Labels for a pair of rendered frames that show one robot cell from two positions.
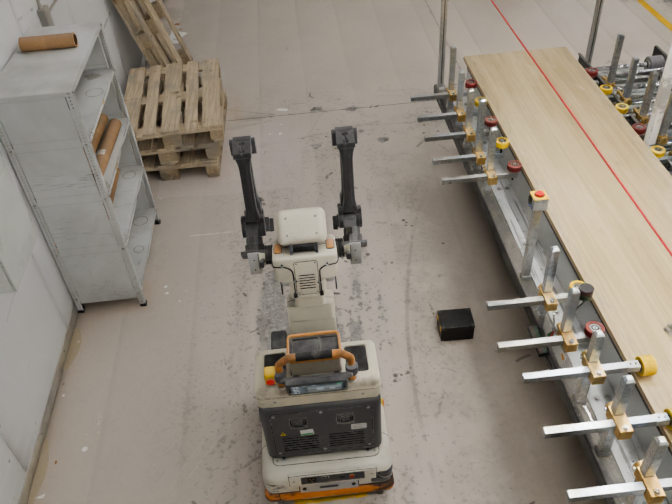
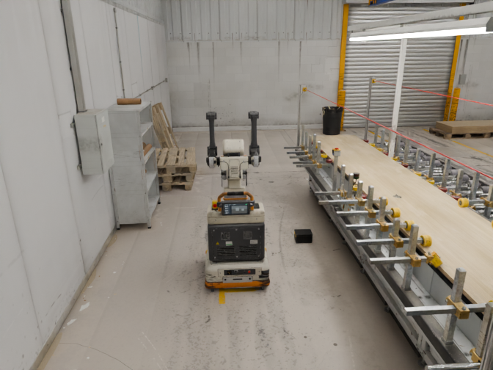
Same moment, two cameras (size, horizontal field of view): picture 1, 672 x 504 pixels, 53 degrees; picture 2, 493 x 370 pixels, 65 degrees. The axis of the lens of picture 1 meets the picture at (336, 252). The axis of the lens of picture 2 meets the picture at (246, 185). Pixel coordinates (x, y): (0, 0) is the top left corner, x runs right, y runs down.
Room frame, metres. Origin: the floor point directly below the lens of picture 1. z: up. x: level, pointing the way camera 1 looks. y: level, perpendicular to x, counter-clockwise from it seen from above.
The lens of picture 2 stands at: (-1.52, 0.08, 2.23)
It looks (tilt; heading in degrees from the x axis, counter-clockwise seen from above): 19 degrees down; 359
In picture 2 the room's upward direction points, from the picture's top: 1 degrees counter-clockwise
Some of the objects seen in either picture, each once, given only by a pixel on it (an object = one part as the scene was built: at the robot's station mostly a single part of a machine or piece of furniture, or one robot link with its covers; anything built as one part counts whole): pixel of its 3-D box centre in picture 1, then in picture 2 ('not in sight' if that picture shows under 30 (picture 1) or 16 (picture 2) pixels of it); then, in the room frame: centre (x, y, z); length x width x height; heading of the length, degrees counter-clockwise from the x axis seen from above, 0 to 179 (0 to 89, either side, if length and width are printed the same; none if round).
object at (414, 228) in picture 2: not in sight; (410, 258); (0.68, -1.02, 0.93); 0.04 x 0.04 x 0.48; 2
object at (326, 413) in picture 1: (319, 389); (235, 227); (1.92, 0.13, 0.59); 0.55 x 0.34 x 0.83; 92
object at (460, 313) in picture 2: not in sight; (456, 307); (0.15, -1.04, 0.95); 0.14 x 0.06 x 0.05; 2
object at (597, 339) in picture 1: (587, 372); (358, 205); (1.67, -0.98, 0.89); 0.04 x 0.04 x 0.48; 2
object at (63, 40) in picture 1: (48, 42); (129, 101); (3.69, 1.52, 1.59); 0.30 x 0.08 x 0.08; 92
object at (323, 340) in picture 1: (314, 353); (235, 200); (1.89, 0.13, 0.87); 0.23 x 0.15 x 0.11; 92
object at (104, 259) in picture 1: (89, 173); (134, 163); (3.58, 1.51, 0.78); 0.90 x 0.45 x 1.55; 2
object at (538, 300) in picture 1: (533, 301); (335, 193); (2.13, -0.89, 0.84); 0.43 x 0.03 x 0.04; 92
